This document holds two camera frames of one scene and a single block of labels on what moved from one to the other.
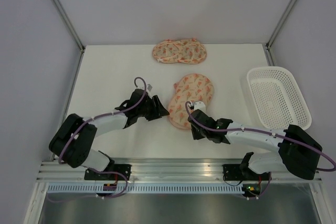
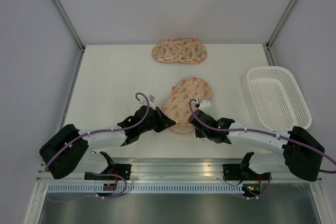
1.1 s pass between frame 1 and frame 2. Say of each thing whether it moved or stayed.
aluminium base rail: stayed
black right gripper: stayed
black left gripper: moved
